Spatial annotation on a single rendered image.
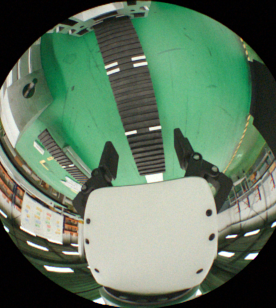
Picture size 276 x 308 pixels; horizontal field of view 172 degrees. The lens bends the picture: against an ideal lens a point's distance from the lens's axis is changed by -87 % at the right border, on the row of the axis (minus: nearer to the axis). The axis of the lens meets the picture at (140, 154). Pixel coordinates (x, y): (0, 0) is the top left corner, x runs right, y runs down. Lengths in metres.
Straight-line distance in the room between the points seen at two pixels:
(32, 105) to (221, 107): 0.32
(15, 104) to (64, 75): 0.10
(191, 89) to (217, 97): 0.06
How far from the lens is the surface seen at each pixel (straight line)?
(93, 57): 0.17
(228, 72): 0.22
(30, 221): 3.07
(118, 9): 0.15
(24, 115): 0.17
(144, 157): 0.17
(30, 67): 0.23
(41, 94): 0.20
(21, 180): 1.61
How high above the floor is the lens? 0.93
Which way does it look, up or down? 43 degrees down
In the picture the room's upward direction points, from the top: 178 degrees clockwise
